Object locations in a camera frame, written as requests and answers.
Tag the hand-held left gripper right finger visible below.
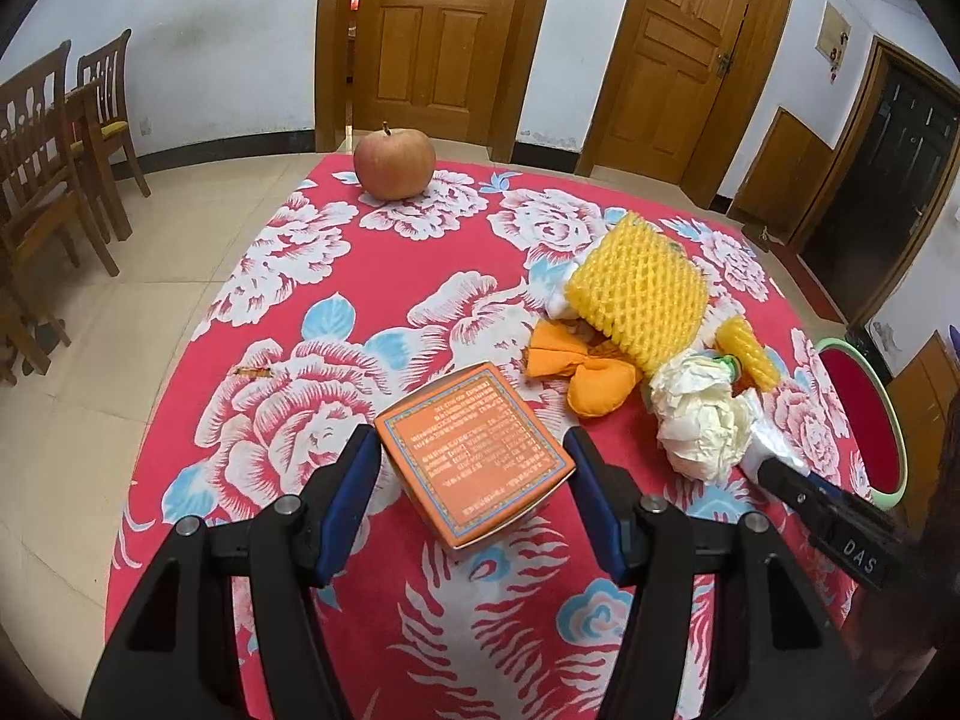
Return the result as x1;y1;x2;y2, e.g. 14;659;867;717
562;427;893;720

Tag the red apple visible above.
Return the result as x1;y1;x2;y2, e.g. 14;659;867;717
354;122;437;201

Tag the red basin with green rim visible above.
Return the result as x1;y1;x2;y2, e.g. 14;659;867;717
814;337;912;511

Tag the small wooden cupboard door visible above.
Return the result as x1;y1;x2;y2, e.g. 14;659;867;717
731;109;835;237

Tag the wooden chair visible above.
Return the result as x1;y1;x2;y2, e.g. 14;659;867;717
0;41;121;278
0;240;72;385
71;30;151;200

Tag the small yellow foam net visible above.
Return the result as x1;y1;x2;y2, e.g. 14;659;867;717
712;317;782;391

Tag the white paper ball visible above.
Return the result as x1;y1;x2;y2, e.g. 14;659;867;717
544;270;601;320

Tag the red doormat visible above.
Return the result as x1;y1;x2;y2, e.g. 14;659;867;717
765;244;845;323

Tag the wall electrical box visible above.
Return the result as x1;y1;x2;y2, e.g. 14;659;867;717
816;1;853;65

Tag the red floral tablecloth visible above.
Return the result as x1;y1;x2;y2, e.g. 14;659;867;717
105;150;912;720

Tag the orange cloth bow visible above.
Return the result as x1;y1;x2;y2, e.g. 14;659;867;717
525;319;646;417

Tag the large yellow foam net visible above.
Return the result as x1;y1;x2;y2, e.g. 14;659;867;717
564;214;710;376

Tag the wooden cabinet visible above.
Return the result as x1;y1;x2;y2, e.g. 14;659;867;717
885;330;960;466

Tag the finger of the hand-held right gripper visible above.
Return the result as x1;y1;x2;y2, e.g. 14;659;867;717
756;456;854;535

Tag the white tissue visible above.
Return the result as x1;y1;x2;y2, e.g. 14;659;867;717
649;351;758;485

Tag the clear plastic wrapper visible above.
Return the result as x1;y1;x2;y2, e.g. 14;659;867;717
744;420;811;477

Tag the dark door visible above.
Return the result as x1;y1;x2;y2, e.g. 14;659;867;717
795;37;960;323

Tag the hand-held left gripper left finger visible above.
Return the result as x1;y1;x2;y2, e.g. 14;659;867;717
81;424;383;720

